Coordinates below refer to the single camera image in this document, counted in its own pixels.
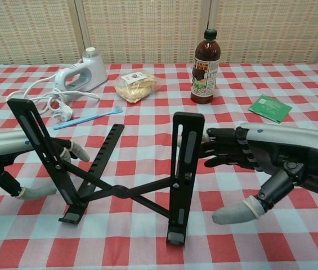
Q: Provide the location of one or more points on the dark sauce bottle black cap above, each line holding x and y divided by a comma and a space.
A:
205, 76

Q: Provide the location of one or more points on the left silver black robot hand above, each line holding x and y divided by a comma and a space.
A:
4, 143

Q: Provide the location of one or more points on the woven bamboo screen panel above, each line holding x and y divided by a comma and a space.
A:
147, 28
26, 28
268, 28

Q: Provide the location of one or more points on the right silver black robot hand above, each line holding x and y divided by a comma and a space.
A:
288, 140

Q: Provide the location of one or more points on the clear bag of snacks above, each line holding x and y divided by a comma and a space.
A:
136, 87

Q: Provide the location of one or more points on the green foil packet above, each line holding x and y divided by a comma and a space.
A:
271, 108

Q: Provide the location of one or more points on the light blue toothbrush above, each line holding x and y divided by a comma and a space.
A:
91, 117

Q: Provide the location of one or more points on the red white checkered tablecloth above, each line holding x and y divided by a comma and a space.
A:
119, 253

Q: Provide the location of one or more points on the black folding laptop stand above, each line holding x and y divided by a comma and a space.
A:
120, 191

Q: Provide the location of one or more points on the white electric hand mixer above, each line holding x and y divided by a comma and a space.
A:
91, 70

